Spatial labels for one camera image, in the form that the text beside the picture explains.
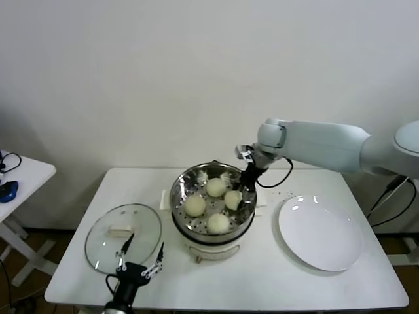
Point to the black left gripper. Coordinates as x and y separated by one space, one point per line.
134 274

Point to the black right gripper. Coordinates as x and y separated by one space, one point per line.
250 175

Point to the white steamed baozi bun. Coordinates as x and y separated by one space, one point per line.
195 206
218 223
232 200
216 187

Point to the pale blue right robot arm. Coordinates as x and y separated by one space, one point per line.
327 144

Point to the stainless steel steamer basket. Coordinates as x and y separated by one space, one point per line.
183 193

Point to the round glass pot lid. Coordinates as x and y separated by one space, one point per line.
144 222

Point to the white electric cooking pot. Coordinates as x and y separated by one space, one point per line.
212 250

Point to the white round plate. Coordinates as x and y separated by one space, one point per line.
320 235

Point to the white side table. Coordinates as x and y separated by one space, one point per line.
32 170

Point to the blue computer mouse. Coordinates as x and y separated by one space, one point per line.
8 191

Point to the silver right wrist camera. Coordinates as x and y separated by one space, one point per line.
244 152

